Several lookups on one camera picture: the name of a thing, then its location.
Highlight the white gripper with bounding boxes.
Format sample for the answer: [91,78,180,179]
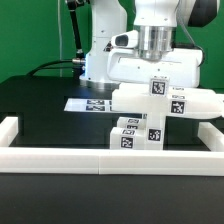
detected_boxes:
[107,29,204,87]

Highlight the white chair back frame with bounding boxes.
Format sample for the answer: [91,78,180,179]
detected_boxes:
[112,83,224,119]

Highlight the white chair seat part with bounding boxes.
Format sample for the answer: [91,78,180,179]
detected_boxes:
[145,113,166,150]

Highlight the white U-shaped fence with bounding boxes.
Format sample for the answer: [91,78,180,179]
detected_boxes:
[0,117,224,176]

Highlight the white marker base plate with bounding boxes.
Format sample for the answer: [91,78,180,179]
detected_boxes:
[64,98,112,113]

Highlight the black cable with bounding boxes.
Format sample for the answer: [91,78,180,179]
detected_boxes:
[27,59,75,77]

